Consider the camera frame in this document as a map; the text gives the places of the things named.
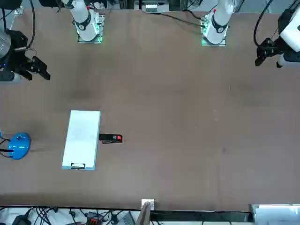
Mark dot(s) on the power strip with red switches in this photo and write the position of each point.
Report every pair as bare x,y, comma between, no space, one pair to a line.
93,220

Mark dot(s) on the black rail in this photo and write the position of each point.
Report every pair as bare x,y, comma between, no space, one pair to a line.
199,215

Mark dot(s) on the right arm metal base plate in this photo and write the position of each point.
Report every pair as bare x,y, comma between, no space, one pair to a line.
101,28

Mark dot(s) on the blue dome device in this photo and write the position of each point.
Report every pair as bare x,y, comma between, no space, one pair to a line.
20,147

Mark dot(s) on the silver corner bracket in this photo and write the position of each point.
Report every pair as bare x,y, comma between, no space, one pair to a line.
18,11

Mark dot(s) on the white table edge bracket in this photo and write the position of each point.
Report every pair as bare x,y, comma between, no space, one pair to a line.
151,202

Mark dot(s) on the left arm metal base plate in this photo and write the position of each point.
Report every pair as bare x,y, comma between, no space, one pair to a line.
203,42

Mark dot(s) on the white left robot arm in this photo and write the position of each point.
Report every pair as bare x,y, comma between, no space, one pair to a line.
220,14

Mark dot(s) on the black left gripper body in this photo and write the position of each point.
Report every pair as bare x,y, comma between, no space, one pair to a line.
273,47

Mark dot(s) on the metal clipboard clip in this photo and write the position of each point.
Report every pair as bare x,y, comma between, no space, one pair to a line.
77,166

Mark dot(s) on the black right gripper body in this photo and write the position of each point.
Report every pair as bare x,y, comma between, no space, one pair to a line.
17,47

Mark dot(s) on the grey box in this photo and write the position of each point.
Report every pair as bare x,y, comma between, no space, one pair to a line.
127,219

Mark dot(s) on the brown wooden bar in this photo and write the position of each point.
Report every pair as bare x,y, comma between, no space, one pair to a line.
143,215

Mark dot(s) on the black stapler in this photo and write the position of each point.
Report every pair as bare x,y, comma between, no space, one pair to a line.
110,136

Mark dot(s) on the white paper sheet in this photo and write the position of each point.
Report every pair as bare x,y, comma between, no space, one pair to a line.
82,136

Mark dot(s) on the black power adapter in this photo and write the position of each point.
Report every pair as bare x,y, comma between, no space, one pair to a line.
21,220

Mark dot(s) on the silver metal box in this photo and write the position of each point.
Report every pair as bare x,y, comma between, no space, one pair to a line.
276,214

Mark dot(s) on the light blue clipboard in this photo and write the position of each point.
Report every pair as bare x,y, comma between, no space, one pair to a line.
90,168

